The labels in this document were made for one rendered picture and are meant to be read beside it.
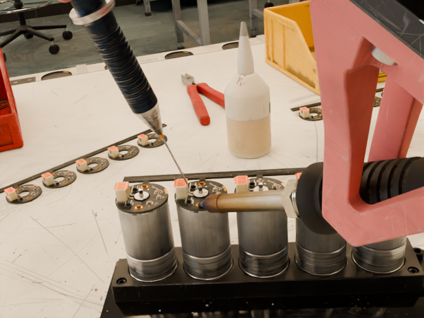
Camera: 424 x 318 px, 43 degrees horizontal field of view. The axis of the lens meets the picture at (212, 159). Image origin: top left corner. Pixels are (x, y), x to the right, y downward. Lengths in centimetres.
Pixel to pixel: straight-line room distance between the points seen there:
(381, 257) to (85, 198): 21
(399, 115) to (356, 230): 4
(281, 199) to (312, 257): 8
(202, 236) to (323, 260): 6
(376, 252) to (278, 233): 5
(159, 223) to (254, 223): 4
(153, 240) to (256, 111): 17
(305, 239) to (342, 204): 10
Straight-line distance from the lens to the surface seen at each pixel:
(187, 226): 25
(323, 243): 26
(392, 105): 17
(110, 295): 28
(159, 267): 27
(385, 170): 16
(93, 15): 19
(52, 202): 39
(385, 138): 18
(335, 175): 16
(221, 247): 26
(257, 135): 40
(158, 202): 25
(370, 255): 27
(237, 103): 39
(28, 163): 45
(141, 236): 26
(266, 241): 25
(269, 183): 26
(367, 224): 16
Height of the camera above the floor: 95
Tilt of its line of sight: 28 degrees down
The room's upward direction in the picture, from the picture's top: 5 degrees counter-clockwise
